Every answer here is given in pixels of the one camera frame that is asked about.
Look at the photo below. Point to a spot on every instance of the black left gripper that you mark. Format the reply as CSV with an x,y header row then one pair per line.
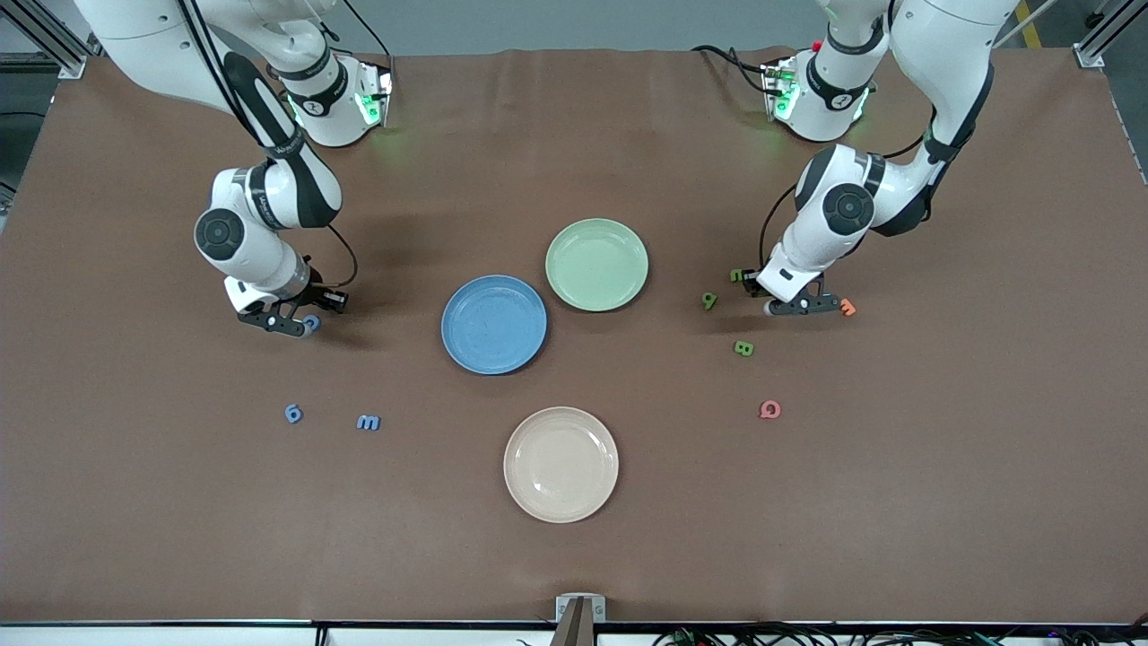
x,y
752,284

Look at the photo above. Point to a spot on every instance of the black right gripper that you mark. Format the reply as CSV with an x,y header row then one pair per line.
x,y
314,292

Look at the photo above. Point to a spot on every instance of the blue plate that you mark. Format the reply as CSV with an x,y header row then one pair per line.
x,y
494,325

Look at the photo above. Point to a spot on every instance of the green letter B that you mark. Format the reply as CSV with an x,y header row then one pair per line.
x,y
737,348

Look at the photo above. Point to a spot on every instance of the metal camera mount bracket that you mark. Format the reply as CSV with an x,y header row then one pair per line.
x,y
580,619

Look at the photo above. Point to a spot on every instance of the white table edge rail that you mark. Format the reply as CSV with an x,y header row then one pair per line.
x,y
134,637

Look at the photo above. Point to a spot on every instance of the aluminium frame post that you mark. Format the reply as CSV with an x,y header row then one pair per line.
x,y
63,49
1099,45

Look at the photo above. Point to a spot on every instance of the green plate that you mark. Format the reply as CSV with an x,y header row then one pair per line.
x,y
596,265

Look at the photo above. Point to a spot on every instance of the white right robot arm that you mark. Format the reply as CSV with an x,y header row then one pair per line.
x,y
152,36

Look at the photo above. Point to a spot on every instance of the blue letter G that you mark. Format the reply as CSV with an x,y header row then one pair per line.
x,y
313,327

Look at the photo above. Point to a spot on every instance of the blue letter E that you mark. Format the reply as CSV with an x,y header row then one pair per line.
x,y
369,422

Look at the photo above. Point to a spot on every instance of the brown table cover sheet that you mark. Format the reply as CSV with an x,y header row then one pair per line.
x,y
574,556

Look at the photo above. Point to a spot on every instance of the beige plate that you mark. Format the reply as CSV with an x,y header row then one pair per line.
x,y
561,465

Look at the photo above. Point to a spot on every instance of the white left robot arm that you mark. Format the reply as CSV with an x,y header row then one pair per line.
x,y
951,54

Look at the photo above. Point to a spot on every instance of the pink letter Q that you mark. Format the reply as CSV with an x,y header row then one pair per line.
x,y
762,410

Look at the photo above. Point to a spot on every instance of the blue number 9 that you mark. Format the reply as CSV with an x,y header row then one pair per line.
x,y
289,414

